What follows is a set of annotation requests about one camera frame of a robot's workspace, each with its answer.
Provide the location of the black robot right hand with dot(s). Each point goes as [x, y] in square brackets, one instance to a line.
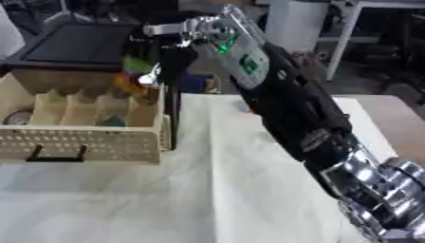
[176, 63]

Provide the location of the green and orange toy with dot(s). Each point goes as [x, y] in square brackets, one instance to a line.
[133, 83]

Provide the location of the silver and black robot right arm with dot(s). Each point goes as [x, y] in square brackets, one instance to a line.
[293, 104]

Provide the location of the pale drawer with compartments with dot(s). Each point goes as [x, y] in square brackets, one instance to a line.
[83, 139]

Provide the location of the blue object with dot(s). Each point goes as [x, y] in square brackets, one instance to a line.
[195, 83]

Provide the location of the small green object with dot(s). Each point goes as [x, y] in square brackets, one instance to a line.
[114, 121]

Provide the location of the white box-shaped cabinet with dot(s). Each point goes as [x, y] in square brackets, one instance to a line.
[296, 22]

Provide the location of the round grey object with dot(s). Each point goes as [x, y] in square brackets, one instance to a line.
[17, 117]

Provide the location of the white metal table frame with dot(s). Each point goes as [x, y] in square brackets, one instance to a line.
[346, 34]

